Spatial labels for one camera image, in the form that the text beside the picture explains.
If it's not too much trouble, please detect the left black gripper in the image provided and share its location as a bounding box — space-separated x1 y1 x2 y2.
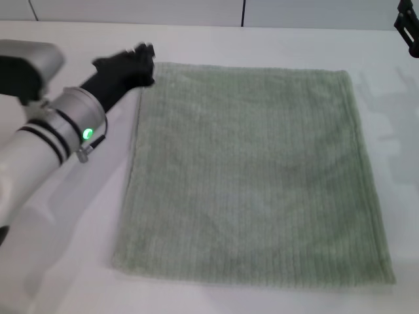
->
80 42 156 114

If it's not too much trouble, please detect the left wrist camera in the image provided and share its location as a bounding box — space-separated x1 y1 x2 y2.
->
0 39 65 106

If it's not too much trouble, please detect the green ribbed towel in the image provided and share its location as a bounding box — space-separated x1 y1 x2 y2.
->
112 61 397 287

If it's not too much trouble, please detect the left arm grey cable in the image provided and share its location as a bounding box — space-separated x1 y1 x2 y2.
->
77 114 109 163

